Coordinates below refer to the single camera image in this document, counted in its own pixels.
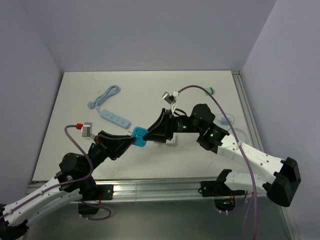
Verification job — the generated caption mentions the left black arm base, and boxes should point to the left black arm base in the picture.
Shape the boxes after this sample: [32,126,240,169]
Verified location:
[78,184,114,217]

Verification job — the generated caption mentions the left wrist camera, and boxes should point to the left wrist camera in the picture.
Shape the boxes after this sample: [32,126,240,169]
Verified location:
[75,122,95,141]

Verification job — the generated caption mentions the aluminium right rail frame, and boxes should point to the aluminium right rail frame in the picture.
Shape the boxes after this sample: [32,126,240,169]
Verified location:
[231,70,265,152]

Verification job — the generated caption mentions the light blue power cord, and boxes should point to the light blue power cord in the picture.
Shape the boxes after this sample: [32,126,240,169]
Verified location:
[87,85,121,113]

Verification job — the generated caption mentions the white plug adapter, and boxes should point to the white plug adapter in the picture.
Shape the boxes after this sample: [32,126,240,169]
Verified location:
[155,134,177,147]

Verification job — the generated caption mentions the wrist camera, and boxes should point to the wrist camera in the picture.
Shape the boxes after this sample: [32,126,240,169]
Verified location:
[162,91,179,106]
[75,122,95,141]

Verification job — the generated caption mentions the green plug adapter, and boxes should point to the green plug adapter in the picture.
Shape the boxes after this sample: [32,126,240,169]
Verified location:
[205,87,216,95]

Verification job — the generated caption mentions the blue plug adapter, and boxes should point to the blue plug adapter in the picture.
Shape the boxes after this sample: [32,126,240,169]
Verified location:
[131,126,149,148]

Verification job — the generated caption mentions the aluminium front rail frame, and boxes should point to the aluminium front rail frame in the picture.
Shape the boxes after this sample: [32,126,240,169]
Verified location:
[25,178,301,240]

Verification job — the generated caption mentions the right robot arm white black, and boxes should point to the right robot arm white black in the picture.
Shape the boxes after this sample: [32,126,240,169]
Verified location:
[143,103,301,207]

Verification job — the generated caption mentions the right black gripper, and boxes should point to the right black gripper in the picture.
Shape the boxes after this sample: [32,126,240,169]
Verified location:
[143,108,204,143]

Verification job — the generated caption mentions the light blue power strip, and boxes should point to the light blue power strip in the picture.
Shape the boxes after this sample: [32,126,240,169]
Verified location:
[99,109,131,129]

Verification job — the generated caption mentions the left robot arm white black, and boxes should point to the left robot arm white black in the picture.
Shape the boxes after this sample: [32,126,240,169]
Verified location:
[0,131,136,240]

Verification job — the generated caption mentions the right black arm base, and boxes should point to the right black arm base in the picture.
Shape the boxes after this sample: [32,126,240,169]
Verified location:
[198,180,248,212]

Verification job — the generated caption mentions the light blue charger with cable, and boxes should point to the light blue charger with cable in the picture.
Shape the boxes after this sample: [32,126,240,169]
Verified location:
[213,112,251,145]

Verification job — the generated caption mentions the aluminium rail frame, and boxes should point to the aluminium rail frame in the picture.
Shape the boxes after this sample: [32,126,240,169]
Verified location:
[231,70,265,152]
[25,178,301,240]

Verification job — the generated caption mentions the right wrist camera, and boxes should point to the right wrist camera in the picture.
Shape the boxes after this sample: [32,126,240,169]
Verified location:
[162,91,179,106]

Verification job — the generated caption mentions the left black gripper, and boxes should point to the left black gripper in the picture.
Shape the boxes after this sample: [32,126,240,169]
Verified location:
[82,130,137,175]

